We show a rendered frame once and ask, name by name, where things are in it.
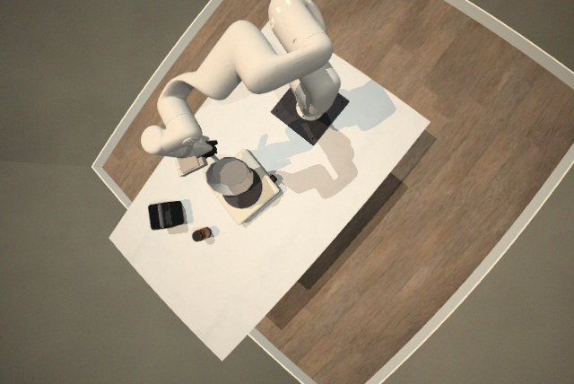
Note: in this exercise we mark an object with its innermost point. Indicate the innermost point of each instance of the small brown spice jar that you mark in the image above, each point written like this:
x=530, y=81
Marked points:
x=201, y=234

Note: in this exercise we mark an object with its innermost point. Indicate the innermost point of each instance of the dark grey frying pan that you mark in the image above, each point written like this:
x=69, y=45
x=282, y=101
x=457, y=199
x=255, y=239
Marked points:
x=228, y=176

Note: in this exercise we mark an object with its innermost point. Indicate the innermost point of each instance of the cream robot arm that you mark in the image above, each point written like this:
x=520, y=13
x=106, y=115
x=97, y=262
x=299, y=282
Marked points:
x=243, y=49

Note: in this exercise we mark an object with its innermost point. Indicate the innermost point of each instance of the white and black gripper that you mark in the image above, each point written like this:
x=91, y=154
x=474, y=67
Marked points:
x=202, y=146

